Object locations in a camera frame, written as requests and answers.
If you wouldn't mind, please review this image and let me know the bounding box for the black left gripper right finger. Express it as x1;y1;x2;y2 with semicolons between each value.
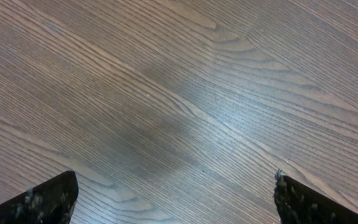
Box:
273;169;358;224

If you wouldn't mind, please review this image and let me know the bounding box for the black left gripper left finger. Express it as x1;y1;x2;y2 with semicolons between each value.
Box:
0;170;79;224

